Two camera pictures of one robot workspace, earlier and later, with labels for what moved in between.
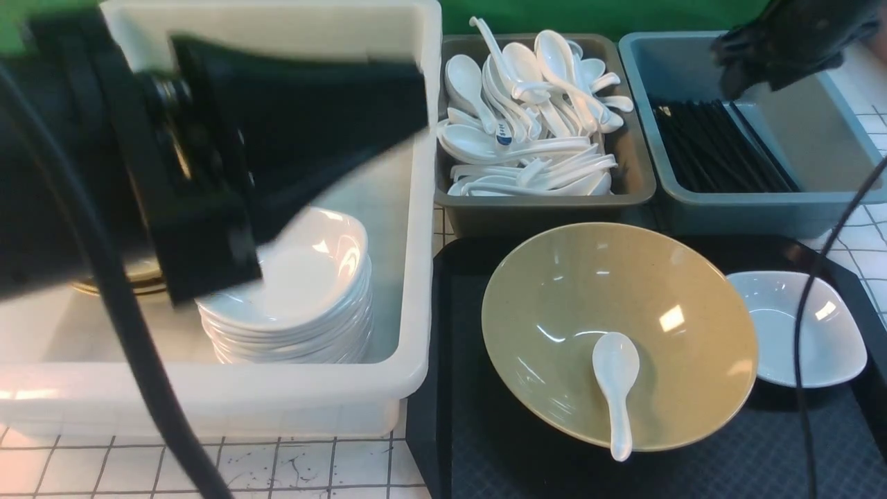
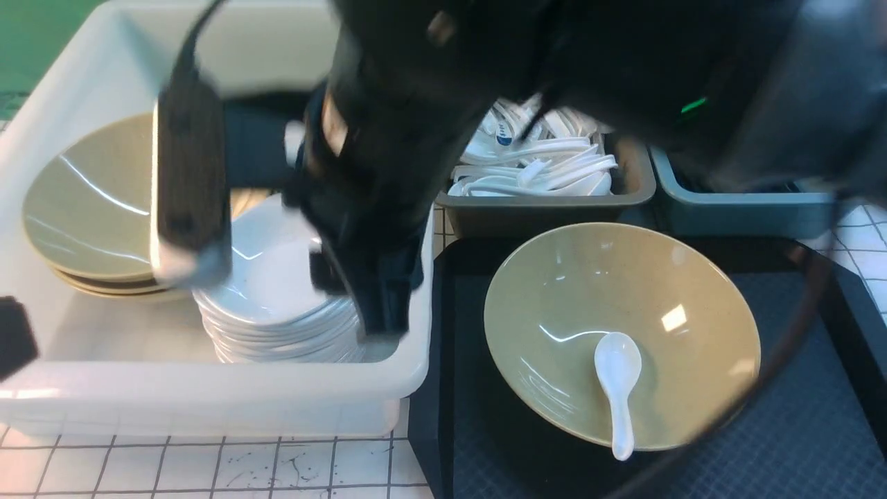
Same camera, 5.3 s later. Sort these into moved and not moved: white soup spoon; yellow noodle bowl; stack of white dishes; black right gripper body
Moved: black right gripper body
Not moved: stack of white dishes; yellow noodle bowl; white soup spoon
